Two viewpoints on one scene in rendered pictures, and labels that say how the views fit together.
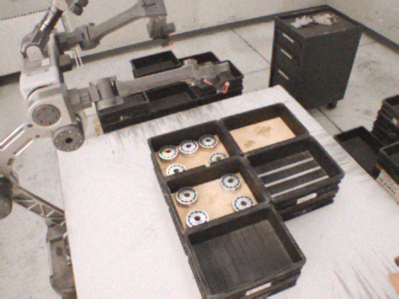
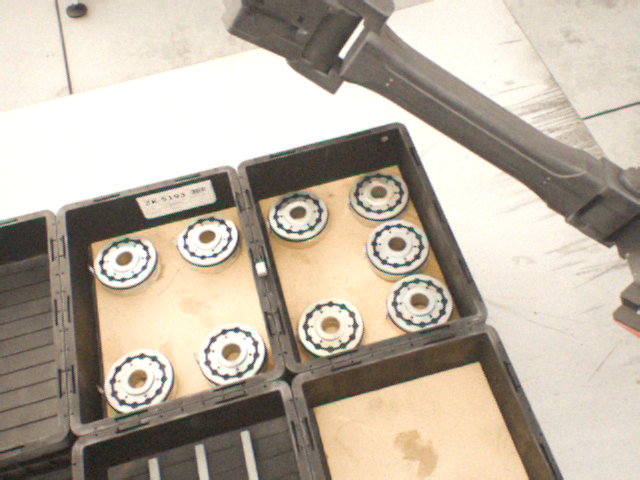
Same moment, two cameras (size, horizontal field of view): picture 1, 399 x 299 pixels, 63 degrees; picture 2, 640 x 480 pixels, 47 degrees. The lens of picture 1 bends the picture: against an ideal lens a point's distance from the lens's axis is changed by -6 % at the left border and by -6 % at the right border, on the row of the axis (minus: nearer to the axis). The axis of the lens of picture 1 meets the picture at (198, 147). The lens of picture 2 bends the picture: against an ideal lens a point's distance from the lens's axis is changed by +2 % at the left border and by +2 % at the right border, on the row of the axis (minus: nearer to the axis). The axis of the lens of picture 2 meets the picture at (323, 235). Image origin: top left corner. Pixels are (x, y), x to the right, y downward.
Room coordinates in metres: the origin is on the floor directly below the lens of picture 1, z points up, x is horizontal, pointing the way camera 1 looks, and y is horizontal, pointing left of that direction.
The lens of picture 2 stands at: (1.27, -0.58, 1.88)
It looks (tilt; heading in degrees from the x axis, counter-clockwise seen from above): 57 degrees down; 99
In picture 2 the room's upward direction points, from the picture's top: 8 degrees counter-clockwise
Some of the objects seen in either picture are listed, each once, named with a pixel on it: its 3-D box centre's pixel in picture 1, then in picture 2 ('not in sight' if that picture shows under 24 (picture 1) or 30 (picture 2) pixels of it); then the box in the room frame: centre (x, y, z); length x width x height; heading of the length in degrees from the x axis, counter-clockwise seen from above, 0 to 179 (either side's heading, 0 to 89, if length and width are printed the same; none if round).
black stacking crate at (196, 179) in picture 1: (215, 198); (173, 303); (0.93, -0.06, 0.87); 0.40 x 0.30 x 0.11; 107
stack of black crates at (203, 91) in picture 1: (215, 94); not in sight; (2.42, -0.18, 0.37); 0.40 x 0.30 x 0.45; 109
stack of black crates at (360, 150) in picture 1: (361, 157); not in sight; (1.67, -1.23, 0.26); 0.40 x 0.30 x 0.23; 19
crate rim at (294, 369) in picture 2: (192, 148); (352, 238); (1.22, 0.03, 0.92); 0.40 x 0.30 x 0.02; 107
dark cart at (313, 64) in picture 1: (310, 66); not in sight; (2.68, -1.09, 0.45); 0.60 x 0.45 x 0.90; 109
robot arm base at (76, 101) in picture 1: (77, 100); not in sight; (0.95, 0.40, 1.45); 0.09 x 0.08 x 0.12; 19
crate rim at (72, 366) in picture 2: (215, 192); (164, 287); (0.93, -0.06, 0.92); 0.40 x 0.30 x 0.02; 107
